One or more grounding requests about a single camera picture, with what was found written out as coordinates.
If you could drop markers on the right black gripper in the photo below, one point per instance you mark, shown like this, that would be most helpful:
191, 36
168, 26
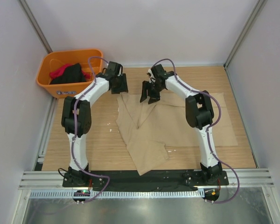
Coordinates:
154, 97

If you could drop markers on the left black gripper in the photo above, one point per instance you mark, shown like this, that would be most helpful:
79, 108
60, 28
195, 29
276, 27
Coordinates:
124, 87

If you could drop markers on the beige t shirt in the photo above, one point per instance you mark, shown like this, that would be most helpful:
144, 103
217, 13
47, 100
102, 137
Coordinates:
147, 129

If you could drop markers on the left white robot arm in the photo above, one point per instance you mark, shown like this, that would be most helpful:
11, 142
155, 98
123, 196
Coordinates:
76, 120

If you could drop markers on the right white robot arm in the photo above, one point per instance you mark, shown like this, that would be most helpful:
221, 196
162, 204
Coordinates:
199, 115

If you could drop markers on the orange plastic basket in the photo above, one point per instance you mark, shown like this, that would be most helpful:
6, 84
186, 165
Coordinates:
89, 59

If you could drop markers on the black t shirt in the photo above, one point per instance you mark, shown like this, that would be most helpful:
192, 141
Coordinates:
70, 75

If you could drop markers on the red t shirt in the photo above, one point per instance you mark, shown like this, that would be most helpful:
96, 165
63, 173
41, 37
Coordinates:
60, 71

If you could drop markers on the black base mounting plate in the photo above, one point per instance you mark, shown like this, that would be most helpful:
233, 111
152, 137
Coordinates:
152, 181

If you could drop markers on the white slotted cable duct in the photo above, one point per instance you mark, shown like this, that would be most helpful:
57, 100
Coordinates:
82, 194

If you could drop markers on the aluminium frame rail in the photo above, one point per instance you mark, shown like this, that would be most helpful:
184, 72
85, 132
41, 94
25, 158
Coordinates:
248, 177

